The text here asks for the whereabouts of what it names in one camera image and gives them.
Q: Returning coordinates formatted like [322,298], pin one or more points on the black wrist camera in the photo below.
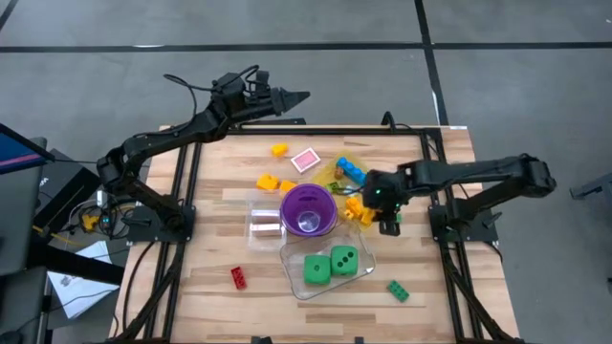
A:
[262,77]
[390,227]

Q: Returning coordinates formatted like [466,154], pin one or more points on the green foam die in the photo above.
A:
[344,260]
[317,270]

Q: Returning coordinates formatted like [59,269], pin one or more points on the long blue knobbed brick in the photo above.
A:
[350,169]

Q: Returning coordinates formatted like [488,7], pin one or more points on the small orange toy brick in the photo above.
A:
[338,172]

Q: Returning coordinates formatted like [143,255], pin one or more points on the red toy brick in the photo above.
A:
[238,278]

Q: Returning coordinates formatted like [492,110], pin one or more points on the black metal table frame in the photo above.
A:
[334,130]

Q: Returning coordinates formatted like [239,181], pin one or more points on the purple plastic bucket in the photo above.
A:
[294,215]

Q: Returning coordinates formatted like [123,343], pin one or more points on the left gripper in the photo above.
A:
[244,100]

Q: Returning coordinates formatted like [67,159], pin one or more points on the white paper sheet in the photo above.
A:
[79,282]

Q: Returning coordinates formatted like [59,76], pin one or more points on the lime green toy brick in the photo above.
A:
[333,187]

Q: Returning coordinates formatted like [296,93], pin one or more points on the yellow sponge block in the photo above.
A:
[288,186]

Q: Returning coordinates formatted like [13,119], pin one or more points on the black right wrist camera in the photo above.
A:
[390,227]

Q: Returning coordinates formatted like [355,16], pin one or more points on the large clear plastic bin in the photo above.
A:
[291,258]

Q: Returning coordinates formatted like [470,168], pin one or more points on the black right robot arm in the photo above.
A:
[478,172]

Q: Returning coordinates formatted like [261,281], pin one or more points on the yellow angled toy brick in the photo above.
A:
[354,208]

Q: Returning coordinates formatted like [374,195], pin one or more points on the small green toy brick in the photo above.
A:
[399,218]

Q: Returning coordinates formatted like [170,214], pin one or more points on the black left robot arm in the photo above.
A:
[143,143]

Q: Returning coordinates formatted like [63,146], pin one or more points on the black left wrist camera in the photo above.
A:
[262,77]

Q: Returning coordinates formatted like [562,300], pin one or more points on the dark green toy brick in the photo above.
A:
[398,290]

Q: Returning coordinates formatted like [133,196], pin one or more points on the monitor with blue screen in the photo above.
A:
[16,153]

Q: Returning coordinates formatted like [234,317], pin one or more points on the black equipment box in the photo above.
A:
[67,186]

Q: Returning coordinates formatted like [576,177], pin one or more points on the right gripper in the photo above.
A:
[385,191]

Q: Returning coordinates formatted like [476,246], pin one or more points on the tall yellow brick stack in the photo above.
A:
[368,218]

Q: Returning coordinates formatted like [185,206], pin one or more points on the pink card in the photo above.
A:
[305,160]

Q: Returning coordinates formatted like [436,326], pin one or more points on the yellow translucent tray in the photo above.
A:
[322,178]

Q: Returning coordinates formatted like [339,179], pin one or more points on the small clear plastic box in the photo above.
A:
[263,224]

